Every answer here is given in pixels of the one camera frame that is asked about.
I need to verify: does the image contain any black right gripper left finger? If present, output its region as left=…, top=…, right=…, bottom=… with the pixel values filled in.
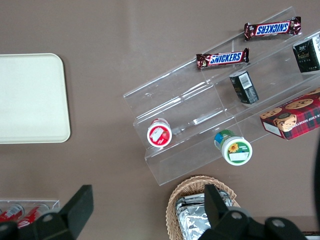
left=0, top=184, right=95, bottom=240

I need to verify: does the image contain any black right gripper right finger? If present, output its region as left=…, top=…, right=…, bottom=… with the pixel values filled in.
left=197, top=184, right=308, bottom=240

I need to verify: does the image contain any oval light wicker basket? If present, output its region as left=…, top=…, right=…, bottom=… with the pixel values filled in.
left=165, top=175, right=241, bottom=240

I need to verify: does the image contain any cream plastic tray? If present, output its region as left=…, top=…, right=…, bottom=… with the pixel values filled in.
left=0, top=52, right=72, bottom=145

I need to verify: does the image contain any clear acrylic bottle rack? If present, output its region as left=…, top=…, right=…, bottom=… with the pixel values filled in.
left=0, top=198, right=61, bottom=218

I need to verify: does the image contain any silver foil container stack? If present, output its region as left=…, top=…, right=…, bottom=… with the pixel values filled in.
left=174, top=188, right=235, bottom=240

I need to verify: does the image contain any red cola bottle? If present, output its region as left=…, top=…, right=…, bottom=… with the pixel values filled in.
left=17, top=203, right=51, bottom=230
left=0, top=203, right=25, bottom=223

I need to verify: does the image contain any green lid sunflower cup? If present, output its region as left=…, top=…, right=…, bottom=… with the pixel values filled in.
left=213, top=129, right=253, bottom=166

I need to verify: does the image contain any red lid yogurt cup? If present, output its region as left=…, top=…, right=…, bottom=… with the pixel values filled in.
left=146, top=117, right=173, bottom=150

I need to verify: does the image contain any clear acrylic stepped shelf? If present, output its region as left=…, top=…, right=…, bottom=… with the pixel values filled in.
left=122, top=6, right=320, bottom=186

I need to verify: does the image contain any red tartan cookie box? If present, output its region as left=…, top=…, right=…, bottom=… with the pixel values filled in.
left=259, top=87, right=320, bottom=141

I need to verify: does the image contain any small dark green box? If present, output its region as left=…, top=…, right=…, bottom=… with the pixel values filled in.
left=292, top=33, right=320, bottom=74
left=229, top=70, right=260, bottom=105

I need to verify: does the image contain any Snickers chocolate bar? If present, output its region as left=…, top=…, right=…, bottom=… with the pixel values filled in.
left=195, top=47, right=250, bottom=70
left=243, top=16, right=302, bottom=42

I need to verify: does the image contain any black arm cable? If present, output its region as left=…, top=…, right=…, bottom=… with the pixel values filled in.
left=310, top=128, right=320, bottom=235

